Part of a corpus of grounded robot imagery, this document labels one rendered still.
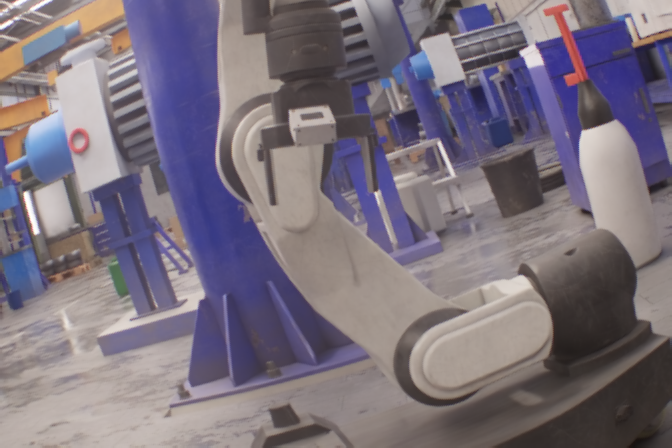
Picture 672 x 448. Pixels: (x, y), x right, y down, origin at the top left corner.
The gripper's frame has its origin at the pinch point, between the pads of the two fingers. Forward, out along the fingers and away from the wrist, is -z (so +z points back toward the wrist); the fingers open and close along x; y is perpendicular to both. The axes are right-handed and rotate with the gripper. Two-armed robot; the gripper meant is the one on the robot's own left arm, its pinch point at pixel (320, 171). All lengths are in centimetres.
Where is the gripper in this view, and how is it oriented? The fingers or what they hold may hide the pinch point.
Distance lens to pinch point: 128.0
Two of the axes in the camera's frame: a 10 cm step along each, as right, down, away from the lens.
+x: -9.8, 1.3, -1.5
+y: 1.5, -0.1, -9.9
